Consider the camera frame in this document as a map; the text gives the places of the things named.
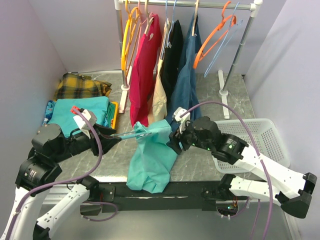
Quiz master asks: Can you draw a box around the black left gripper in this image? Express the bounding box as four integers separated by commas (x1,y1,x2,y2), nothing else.
52,121,122,162

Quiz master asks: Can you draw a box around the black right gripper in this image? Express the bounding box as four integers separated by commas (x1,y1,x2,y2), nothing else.
165,118,213,155

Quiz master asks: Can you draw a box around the turquoise t shirt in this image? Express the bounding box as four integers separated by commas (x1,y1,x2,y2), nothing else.
126,119,177,194

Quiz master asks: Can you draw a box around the light blue wavy hanger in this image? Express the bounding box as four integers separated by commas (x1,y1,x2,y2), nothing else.
112,131,151,140

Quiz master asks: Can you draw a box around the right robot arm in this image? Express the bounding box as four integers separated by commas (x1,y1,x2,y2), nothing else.
167,115,317,219

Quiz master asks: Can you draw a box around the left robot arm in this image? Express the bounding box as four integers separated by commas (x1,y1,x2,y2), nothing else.
1,123,121,240

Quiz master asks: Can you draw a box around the cream beige shirt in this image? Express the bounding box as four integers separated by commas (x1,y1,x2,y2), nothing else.
148,20,171,125

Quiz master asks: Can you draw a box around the dark blue shirt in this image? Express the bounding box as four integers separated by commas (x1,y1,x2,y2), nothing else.
165,15,202,131

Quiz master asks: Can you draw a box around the yellow plaid shirt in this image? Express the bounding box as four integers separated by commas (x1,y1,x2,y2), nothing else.
53,73,112,100

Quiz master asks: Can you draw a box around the magenta pink shirt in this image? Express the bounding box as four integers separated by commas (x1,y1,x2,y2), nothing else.
129,14,162,126

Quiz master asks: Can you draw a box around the black shirt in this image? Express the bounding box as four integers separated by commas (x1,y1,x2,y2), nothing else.
161,20,184,105

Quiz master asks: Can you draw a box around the beige hanger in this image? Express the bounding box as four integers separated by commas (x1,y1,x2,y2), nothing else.
140,0,154,35

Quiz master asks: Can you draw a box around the yellow plastic hanger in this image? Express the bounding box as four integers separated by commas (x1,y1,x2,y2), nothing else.
121,6,140,75

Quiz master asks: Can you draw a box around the orange plastic hanger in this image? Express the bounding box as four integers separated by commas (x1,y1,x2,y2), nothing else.
192,0,237,70

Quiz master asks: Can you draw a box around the wooden hanger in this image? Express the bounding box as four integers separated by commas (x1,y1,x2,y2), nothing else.
191,0,200,37

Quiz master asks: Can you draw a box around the yellow plastic tray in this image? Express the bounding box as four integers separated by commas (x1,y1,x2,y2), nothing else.
109,101,119,129

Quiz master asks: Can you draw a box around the green printed garment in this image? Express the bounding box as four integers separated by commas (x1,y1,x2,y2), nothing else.
102,102,117,128

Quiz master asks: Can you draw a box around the folded turquoise cloth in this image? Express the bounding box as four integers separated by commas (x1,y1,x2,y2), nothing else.
47,96,111,139

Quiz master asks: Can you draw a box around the black base bar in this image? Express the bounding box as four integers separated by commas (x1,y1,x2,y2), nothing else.
79,181,251,217

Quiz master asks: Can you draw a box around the blue patterned cloth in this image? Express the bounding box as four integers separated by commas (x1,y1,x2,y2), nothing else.
42,100,57,125

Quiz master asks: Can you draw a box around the white perforated plastic basket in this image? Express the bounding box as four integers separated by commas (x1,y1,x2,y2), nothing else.
216,118,290,168

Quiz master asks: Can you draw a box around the white clothes rack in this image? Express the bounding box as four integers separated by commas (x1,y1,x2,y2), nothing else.
114,0,263,120

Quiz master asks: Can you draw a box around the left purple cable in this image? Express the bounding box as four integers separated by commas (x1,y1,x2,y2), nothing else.
4,111,118,238

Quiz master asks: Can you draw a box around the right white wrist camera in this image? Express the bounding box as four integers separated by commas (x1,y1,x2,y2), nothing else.
173,107,191,133

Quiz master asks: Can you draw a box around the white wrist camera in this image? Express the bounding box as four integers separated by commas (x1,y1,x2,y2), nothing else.
173,107,191,133
70,106,97,139

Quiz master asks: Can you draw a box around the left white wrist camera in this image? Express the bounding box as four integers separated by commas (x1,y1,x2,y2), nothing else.
70,106,97,139

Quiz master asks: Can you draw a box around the thin blue wire hanger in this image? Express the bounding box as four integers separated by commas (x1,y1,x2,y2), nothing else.
200,1,242,78

